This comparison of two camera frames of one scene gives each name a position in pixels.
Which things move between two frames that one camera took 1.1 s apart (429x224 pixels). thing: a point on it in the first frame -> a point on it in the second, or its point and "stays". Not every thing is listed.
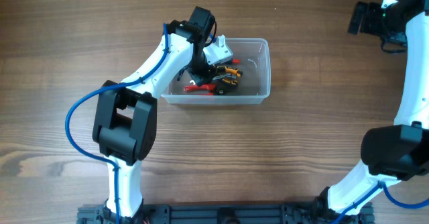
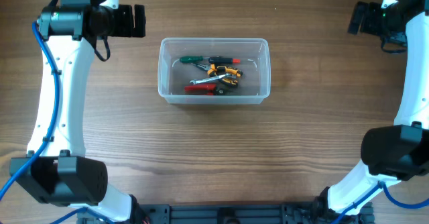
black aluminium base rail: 262,213 stays
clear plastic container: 241,74 stays
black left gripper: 202,73 -> 127,20
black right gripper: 370,20 stays
